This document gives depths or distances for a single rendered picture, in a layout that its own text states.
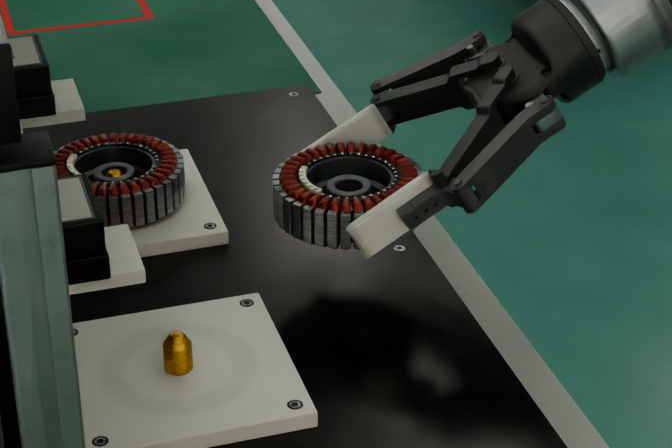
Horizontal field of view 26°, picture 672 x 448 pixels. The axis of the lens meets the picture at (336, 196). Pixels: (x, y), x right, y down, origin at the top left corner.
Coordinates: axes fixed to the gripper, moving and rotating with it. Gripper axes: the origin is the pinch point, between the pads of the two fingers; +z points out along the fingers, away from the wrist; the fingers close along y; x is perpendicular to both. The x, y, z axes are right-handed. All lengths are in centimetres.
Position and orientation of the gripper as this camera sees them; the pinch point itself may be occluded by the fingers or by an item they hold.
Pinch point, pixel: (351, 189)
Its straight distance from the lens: 107.2
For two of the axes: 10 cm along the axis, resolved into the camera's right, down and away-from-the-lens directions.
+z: -8.3, 5.6, 0.1
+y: -3.0, -4.6, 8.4
